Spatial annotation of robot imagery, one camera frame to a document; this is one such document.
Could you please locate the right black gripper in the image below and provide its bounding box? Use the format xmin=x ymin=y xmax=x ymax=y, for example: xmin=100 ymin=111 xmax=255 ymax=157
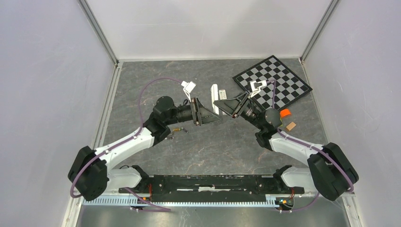
xmin=212 ymin=92 xmax=264 ymax=131

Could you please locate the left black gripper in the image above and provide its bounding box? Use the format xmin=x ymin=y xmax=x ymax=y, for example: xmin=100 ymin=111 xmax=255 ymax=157
xmin=165 ymin=96 xmax=222 ymax=126

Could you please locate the white remote control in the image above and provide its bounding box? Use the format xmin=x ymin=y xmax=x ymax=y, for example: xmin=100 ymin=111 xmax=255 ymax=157
xmin=210 ymin=84 xmax=219 ymax=115

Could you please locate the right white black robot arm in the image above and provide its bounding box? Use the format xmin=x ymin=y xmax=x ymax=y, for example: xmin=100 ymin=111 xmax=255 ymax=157
xmin=213 ymin=93 xmax=359 ymax=201

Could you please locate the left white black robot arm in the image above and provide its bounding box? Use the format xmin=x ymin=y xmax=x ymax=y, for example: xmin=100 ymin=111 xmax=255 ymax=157
xmin=68 ymin=96 xmax=221 ymax=201

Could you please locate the small white remote with buttons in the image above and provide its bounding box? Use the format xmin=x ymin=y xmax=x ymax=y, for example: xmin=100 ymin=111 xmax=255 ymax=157
xmin=218 ymin=89 xmax=227 ymax=100

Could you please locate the orange curved block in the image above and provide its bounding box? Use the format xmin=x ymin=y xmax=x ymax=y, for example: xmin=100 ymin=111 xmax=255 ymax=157
xmin=280 ymin=109 xmax=292 ymax=118

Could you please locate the black white checkerboard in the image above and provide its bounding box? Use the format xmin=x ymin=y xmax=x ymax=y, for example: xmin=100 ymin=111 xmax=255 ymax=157
xmin=233 ymin=55 xmax=313 ymax=111

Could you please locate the tan wooden block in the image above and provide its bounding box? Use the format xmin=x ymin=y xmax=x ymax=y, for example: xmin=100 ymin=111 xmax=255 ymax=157
xmin=286 ymin=122 xmax=296 ymax=131

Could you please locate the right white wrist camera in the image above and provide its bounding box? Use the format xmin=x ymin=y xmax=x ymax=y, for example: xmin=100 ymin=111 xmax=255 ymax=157
xmin=249 ymin=80 xmax=267 ymax=98

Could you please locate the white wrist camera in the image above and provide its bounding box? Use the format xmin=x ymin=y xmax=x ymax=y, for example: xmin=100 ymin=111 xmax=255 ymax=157
xmin=249 ymin=80 xmax=267 ymax=98
xmin=181 ymin=81 xmax=196 ymax=101

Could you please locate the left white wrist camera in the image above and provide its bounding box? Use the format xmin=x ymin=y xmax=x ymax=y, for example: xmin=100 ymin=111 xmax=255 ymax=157
xmin=181 ymin=81 xmax=196 ymax=101

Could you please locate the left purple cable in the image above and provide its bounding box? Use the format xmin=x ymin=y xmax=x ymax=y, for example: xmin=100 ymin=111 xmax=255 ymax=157
xmin=69 ymin=77 xmax=183 ymax=199

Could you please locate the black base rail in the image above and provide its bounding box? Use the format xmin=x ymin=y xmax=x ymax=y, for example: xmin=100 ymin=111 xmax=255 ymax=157
xmin=131 ymin=175 xmax=305 ymax=202

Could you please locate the white slotted cable duct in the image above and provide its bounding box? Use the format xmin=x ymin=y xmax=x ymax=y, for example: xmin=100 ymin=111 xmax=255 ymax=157
xmin=82 ymin=194 xmax=289 ymax=208

